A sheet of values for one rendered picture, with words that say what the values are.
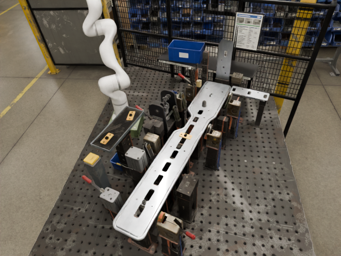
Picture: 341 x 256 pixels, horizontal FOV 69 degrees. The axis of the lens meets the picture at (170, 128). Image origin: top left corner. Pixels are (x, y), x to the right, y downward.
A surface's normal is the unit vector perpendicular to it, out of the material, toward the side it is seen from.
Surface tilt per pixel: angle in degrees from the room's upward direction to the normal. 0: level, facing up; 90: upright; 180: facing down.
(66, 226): 0
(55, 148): 0
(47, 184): 0
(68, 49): 92
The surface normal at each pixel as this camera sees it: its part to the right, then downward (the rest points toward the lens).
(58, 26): -0.15, 0.69
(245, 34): -0.45, 0.64
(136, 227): -0.06, -0.72
